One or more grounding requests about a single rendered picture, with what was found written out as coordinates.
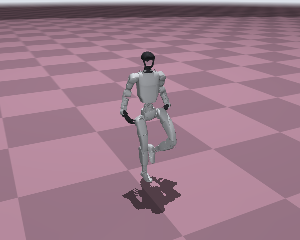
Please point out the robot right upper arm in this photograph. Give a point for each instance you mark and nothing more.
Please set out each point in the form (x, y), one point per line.
(132, 79)

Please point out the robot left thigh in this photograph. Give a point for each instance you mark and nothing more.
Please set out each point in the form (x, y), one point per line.
(168, 126)

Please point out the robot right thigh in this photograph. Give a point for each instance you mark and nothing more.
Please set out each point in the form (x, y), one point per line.
(142, 132)

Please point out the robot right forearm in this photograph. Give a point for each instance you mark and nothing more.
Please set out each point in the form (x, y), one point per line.
(124, 104)

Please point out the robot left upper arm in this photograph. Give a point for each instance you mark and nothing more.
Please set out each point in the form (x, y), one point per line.
(162, 82)

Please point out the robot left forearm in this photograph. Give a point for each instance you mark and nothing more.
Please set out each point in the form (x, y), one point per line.
(165, 98)

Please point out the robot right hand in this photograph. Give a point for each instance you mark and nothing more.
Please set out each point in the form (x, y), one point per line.
(128, 119)

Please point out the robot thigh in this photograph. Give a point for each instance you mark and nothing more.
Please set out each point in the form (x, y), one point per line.
(168, 126)
(142, 132)

